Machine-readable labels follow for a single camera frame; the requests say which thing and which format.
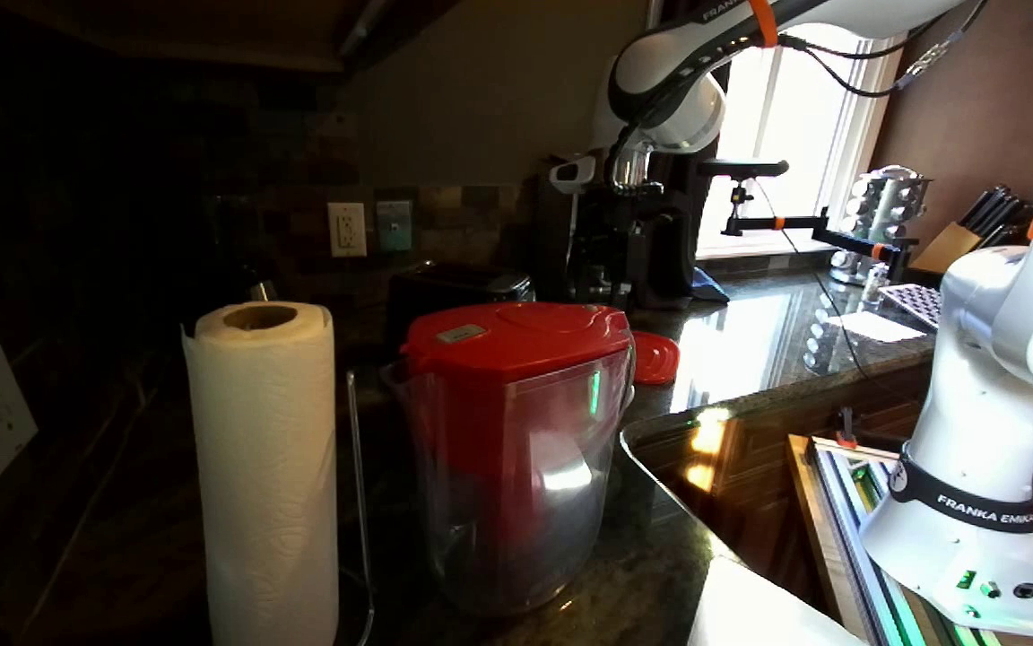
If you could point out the white wall switch plate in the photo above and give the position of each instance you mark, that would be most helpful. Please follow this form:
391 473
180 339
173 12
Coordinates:
346 229

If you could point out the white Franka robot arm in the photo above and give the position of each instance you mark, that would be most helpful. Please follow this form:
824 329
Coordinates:
996 361

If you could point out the wooden knife block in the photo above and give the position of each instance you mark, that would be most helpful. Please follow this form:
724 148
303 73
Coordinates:
949 247

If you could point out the patterned cloth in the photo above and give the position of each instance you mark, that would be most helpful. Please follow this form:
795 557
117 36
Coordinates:
922 307

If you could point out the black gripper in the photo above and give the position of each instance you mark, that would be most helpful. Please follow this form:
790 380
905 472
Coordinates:
613 221

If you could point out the metal paper towel holder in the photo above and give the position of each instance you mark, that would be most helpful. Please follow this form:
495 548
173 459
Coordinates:
357 504

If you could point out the wooden base cabinet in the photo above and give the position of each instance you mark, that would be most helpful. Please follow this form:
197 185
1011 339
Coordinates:
770 477

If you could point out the grey wall outlet plate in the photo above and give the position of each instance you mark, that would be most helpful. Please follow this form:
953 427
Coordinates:
397 227

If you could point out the white paper towel roll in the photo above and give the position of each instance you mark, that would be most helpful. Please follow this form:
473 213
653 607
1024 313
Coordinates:
260 477

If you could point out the black coffee maker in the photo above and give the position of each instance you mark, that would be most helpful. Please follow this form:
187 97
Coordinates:
684 238

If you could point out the small white paper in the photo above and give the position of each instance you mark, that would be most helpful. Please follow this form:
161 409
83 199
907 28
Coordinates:
881 323

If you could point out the wooden upper cabinet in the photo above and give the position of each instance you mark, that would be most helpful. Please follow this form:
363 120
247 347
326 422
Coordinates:
242 28

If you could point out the red water filter pitcher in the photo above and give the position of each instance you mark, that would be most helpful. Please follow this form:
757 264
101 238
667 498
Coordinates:
504 453

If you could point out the silver studded panel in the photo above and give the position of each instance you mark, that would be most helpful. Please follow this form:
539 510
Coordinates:
895 203

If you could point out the black toaster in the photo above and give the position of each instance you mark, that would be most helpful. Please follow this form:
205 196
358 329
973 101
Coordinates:
456 307

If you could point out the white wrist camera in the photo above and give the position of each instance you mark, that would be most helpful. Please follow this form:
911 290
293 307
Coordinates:
572 174

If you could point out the bright window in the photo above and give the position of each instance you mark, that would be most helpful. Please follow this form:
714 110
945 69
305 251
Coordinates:
806 156

